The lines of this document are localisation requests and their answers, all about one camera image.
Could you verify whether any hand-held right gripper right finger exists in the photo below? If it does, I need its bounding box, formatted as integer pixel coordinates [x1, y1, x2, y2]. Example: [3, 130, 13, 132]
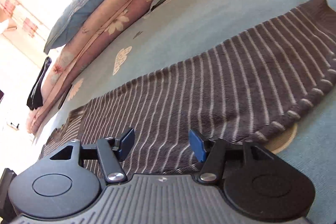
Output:
[189, 130, 275, 184]

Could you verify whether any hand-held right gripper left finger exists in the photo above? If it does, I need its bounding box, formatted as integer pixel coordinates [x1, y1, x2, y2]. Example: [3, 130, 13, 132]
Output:
[50, 127, 135, 184]

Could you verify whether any grey striped sweater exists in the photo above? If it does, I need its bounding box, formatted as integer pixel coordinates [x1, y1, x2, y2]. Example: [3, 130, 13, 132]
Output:
[38, 0, 336, 174]

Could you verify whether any black smartphone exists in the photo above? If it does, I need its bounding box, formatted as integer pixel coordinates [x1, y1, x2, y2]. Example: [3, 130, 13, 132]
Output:
[58, 84, 73, 109]

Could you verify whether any black garment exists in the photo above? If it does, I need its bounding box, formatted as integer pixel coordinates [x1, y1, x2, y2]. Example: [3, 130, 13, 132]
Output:
[26, 56, 52, 111]

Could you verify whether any mauve floral quilt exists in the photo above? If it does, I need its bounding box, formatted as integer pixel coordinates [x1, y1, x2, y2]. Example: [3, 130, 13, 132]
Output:
[28, 0, 192, 134]

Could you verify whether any teal floral pillow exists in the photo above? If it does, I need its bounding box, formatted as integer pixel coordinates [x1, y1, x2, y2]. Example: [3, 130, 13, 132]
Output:
[43, 0, 149, 55]

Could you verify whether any floral curtain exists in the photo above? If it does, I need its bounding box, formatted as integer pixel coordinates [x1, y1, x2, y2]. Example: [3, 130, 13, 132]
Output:
[0, 0, 50, 39]

